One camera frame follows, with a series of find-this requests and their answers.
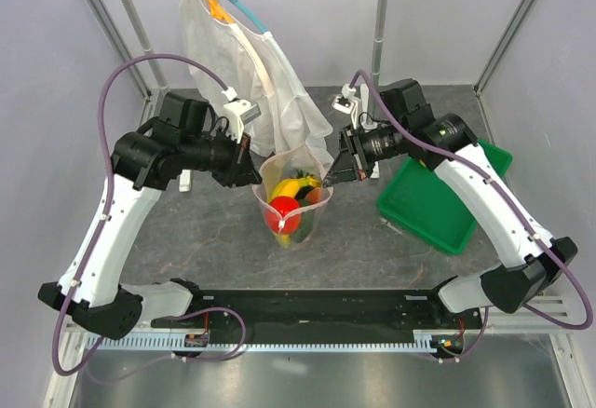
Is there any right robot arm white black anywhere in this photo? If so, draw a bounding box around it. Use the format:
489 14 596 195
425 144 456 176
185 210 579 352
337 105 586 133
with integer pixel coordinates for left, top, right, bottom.
322 78 577 328

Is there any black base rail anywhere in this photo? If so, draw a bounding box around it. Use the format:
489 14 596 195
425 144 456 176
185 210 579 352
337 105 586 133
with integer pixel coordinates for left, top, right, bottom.
151 287 482 347

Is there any teal clothes hanger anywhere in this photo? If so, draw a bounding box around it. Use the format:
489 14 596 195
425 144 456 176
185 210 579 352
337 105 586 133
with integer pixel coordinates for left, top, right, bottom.
226 0 272 39

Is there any white cable duct strip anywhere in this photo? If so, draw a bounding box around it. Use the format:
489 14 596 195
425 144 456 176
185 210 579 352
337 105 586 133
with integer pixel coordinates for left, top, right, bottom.
100 332 437 354

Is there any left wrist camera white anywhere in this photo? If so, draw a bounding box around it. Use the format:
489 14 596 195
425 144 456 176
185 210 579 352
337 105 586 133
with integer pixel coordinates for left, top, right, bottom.
219 88 261 142

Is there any dark green toy avocado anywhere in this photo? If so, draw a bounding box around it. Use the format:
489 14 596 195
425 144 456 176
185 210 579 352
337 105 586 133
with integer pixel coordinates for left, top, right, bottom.
295 186 316 224

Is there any red toy tomato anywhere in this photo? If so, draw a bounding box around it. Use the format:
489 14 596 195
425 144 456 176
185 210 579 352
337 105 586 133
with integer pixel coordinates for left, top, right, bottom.
264 196 301 235

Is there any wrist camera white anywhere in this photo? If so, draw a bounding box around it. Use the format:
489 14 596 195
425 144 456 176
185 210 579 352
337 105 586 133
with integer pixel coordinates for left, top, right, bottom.
332 84 362 129
219 88 261 142

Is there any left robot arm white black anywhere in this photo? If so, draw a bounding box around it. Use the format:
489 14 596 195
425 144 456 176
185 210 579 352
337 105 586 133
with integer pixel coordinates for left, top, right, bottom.
38 92 262 340

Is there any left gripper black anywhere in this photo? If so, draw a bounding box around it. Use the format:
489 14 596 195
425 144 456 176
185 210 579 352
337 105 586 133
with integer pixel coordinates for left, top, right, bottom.
183 126 263 189

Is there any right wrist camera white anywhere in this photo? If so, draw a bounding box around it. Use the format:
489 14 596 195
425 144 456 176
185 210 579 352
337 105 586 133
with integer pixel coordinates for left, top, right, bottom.
332 84 362 129

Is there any clear zip top bag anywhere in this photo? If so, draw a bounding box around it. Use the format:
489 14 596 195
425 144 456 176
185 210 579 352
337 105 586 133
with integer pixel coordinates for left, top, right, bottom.
252 144 333 248

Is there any toy watermelon slice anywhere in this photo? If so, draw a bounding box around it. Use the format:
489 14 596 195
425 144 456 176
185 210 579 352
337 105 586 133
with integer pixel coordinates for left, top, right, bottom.
305 187 322 204

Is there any green plastic tray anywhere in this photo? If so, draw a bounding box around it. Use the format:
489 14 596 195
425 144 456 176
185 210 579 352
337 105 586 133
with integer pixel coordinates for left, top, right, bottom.
375 140 514 256

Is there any white garment on hanger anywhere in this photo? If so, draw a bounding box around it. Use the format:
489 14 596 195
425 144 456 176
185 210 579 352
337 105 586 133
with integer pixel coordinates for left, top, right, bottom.
180 0 332 166

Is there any yellow toy banana bunch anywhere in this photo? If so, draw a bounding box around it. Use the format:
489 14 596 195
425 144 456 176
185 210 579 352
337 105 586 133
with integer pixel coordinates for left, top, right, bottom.
268 174 321 247

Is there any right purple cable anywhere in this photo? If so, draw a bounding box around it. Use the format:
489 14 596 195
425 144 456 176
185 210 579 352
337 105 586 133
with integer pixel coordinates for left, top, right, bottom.
348 70 595 365

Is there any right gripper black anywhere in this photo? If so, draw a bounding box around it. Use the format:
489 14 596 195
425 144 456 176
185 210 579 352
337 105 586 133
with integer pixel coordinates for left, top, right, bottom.
322 121 408 187

